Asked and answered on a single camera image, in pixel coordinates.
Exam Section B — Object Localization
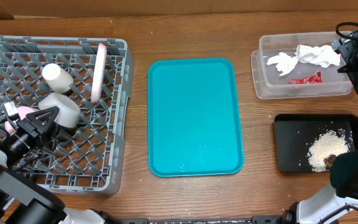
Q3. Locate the grey bowl with rice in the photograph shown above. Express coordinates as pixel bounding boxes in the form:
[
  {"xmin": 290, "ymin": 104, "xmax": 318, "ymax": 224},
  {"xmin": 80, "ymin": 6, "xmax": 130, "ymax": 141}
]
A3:
[{"xmin": 38, "ymin": 93, "xmax": 81, "ymax": 128}]

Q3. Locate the pink small bowl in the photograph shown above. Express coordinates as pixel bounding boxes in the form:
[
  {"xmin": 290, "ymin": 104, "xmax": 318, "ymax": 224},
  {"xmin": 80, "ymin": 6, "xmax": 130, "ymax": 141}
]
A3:
[{"xmin": 4, "ymin": 106, "xmax": 38, "ymax": 136}]

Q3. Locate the white napkin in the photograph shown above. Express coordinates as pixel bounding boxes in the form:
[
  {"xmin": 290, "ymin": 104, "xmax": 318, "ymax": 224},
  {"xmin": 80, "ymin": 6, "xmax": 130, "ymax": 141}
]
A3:
[{"xmin": 266, "ymin": 45, "xmax": 341, "ymax": 77}]

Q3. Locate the pale green cup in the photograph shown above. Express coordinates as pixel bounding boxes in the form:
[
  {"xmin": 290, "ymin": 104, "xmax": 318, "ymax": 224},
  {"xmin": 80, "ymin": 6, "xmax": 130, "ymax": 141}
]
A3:
[{"xmin": 42, "ymin": 63, "xmax": 73, "ymax": 93}]

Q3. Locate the red snack wrapper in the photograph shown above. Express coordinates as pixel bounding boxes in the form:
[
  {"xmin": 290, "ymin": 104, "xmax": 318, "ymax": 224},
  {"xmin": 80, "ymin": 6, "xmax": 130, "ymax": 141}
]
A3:
[{"xmin": 288, "ymin": 72, "xmax": 323, "ymax": 85}]

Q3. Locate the white round plate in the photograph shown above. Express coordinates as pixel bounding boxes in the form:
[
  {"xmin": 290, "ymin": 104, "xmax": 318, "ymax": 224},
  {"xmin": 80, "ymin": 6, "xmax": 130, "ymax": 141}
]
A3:
[{"xmin": 91, "ymin": 43, "xmax": 107, "ymax": 103}]

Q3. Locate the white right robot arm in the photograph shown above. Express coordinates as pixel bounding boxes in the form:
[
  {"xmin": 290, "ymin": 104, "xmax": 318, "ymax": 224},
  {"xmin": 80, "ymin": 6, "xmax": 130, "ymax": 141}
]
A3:
[{"xmin": 271, "ymin": 22, "xmax": 358, "ymax": 223}]

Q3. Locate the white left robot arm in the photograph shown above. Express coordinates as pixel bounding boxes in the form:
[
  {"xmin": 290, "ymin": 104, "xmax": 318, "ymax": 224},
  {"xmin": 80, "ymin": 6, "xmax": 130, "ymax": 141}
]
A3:
[{"xmin": 0, "ymin": 106, "xmax": 118, "ymax": 224}]

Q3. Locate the grey plastic dish rack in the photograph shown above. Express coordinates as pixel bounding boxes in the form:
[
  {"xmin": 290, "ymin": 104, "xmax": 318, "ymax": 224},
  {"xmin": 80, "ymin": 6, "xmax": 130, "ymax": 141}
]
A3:
[{"xmin": 0, "ymin": 35, "xmax": 134, "ymax": 195}]

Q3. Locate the clear plastic bin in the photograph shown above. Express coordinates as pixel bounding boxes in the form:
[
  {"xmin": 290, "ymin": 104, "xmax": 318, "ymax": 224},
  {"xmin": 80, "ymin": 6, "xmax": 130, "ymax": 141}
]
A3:
[{"xmin": 251, "ymin": 32, "xmax": 352, "ymax": 100}]

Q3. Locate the pile of white rice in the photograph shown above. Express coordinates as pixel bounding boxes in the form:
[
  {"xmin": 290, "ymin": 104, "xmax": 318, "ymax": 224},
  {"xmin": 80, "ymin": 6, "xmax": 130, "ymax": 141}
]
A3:
[{"xmin": 295, "ymin": 128, "xmax": 354, "ymax": 172}]

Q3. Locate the black plastic tray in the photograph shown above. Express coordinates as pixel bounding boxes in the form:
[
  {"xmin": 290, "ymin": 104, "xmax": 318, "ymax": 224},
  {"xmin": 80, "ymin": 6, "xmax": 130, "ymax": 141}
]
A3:
[{"xmin": 273, "ymin": 114, "xmax": 358, "ymax": 173}]

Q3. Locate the brown food piece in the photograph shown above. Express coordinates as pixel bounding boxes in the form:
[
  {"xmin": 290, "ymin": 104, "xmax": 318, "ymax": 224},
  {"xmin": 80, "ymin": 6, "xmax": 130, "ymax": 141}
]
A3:
[{"xmin": 323, "ymin": 154, "xmax": 337, "ymax": 169}]

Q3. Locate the teal plastic tray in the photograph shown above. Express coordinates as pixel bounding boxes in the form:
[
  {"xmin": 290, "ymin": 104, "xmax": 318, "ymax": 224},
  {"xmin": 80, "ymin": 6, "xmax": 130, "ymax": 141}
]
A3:
[{"xmin": 147, "ymin": 57, "xmax": 245, "ymax": 177}]

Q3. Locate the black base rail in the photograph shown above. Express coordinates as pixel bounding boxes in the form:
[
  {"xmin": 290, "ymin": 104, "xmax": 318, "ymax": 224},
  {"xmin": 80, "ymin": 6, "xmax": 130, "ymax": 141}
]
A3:
[{"xmin": 118, "ymin": 215, "xmax": 281, "ymax": 224}]

